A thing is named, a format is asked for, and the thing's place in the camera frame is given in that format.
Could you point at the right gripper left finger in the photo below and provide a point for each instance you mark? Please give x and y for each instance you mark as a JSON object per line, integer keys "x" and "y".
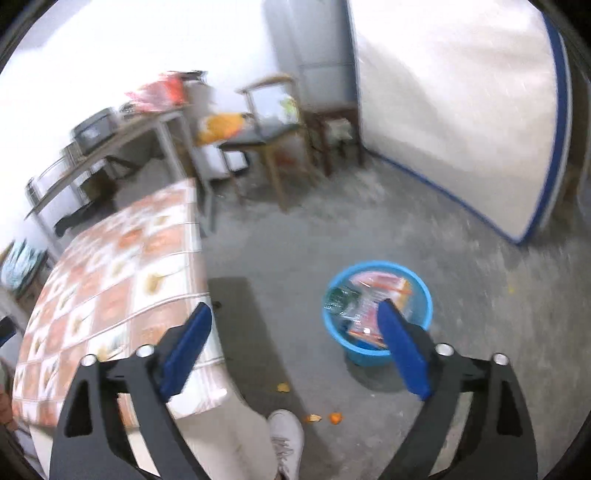
{"x": 179, "y": 349}

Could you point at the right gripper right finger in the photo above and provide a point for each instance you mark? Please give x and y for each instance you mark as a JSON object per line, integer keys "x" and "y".
{"x": 410, "y": 347}

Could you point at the pink clear zip bag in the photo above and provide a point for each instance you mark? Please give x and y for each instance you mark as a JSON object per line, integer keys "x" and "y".
{"x": 376, "y": 287}

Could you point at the green plastic bottle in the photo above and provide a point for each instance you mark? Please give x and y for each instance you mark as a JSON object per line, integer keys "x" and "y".
{"x": 342, "y": 301}

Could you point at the blue plastic basin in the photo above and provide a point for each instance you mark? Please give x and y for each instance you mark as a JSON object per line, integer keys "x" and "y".
{"x": 362, "y": 354}

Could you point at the patterned tablecloth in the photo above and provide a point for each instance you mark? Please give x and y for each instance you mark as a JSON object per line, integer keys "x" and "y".
{"x": 120, "y": 284}

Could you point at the orange peel piece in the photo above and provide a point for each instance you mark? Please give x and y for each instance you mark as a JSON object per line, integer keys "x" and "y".
{"x": 335, "y": 418}

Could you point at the white shoe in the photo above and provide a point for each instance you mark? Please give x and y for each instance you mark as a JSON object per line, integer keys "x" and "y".
{"x": 287, "y": 437}

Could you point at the black clothes pile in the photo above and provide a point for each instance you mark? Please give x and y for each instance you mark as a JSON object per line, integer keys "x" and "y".
{"x": 99, "y": 208}

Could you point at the floral folded blanket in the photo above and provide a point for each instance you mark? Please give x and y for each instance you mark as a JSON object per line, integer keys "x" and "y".
{"x": 20, "y": 265}

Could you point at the clear glass bowl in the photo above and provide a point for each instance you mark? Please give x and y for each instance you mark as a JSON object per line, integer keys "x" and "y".
{"x": 46, "y": 180}

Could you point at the yellow plastic bag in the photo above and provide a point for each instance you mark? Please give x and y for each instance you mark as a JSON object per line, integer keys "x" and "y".
{"x": 219, "y": 127}

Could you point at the grey rice cooker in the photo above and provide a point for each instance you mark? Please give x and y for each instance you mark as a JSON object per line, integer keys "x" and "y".
{"x": 95, "y": 130}

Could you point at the dark wooden stool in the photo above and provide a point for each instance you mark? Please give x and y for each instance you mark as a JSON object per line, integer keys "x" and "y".
{"x": 335, "y": 125}

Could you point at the white mattress blue trim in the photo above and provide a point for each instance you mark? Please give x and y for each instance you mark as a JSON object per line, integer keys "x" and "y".
{"x": 473, "y": 97}

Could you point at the right wooden chair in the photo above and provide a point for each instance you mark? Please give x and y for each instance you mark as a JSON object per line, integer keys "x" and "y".
{"x": 263, "y": 138}

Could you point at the pink plastic bag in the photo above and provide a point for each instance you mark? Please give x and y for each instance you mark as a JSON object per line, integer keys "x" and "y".
{"x": 165, "y": 93}

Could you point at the silver refrigerator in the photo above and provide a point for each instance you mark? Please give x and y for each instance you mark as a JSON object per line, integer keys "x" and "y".
{"x": 313, "y": 43}

